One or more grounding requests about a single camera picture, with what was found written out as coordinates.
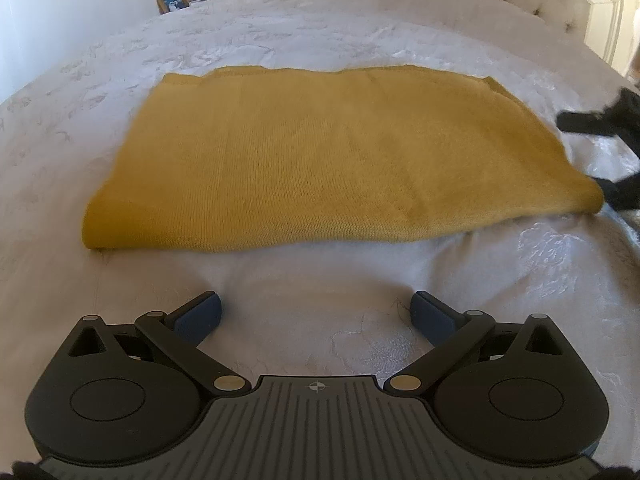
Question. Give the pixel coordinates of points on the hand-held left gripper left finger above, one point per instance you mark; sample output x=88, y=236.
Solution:
x=200, y=317

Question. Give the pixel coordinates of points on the white embroidered bedspread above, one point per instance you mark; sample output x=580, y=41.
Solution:
x=310, y=285

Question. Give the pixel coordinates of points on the wooden photo frame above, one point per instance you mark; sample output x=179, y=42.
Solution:
x=173, y=3

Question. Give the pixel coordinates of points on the yellow knitted sweater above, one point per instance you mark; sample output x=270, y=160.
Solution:
x=325, y=160

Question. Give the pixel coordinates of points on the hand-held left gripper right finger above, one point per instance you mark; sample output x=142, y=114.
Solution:
x=430, y=317

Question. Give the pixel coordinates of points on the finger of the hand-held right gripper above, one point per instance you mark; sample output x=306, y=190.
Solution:
x=585, y=122
x=622, y=195

